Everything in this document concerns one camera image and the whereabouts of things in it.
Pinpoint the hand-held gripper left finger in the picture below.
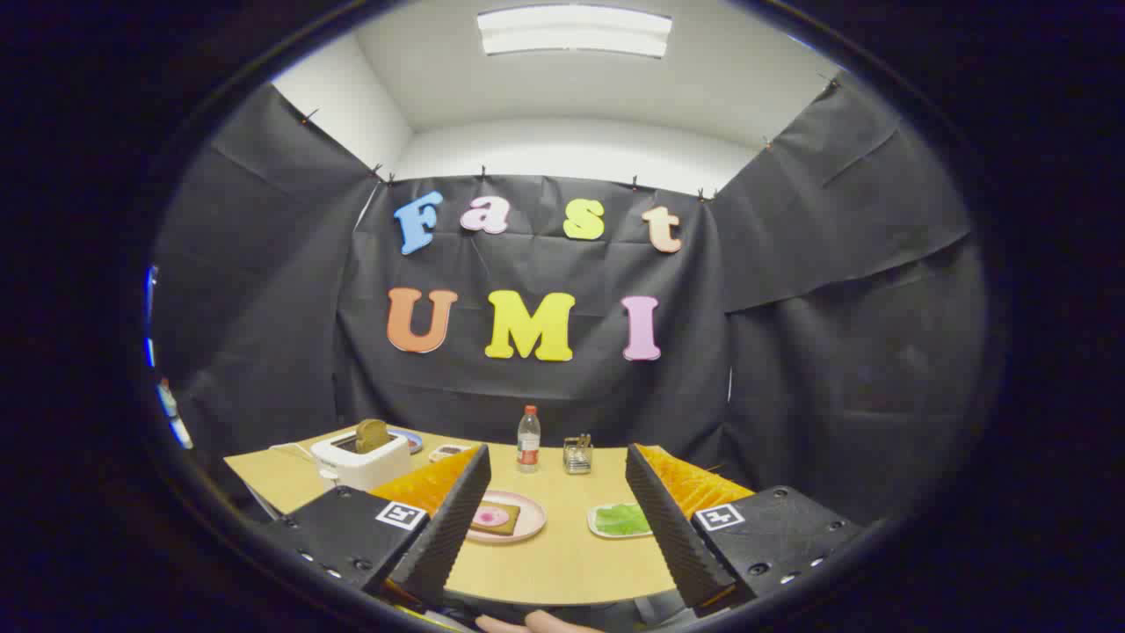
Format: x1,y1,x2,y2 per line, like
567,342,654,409
259,444,493,609

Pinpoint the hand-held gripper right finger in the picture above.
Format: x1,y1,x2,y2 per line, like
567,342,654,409
625,443,867,616

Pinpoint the green lettuce leaf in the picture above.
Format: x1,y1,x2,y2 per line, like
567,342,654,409
594,504,653,536

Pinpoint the bread slice under ham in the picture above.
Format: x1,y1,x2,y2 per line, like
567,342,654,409
470,501,521,537

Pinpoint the white square plate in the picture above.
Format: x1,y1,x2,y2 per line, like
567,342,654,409
587,502,656,540

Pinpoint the pink round plate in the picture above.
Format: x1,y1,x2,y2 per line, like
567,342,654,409
466,490,548,544

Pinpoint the clear water bottle red cap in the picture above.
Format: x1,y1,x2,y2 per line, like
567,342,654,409
517,405,541,474

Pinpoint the white toaster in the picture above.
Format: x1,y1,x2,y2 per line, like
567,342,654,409
310,429,412,491

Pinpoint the black backdrop cloth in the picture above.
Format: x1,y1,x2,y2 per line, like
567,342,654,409
149,75,990,528

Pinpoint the ceiling light panel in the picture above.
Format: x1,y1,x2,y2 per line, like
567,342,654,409
477,4,673,59

